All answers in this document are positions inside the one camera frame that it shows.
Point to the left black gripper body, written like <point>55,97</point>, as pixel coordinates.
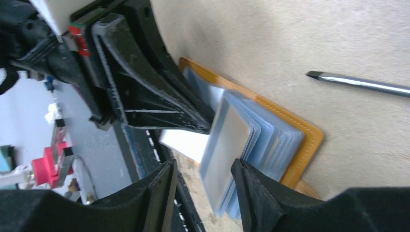
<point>27,43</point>

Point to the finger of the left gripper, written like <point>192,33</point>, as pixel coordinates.
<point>141,96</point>
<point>142,22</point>

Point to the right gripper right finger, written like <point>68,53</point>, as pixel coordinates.
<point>269,206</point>

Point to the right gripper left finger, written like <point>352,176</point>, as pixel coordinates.
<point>144,206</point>

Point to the mustard yellow card holder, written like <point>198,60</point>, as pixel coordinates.
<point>250,127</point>

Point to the pink clamp fixture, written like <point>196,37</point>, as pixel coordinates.
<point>52,169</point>

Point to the yellow black screwdriver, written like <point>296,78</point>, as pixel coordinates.
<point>398,90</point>

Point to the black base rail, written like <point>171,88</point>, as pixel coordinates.
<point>144,153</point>

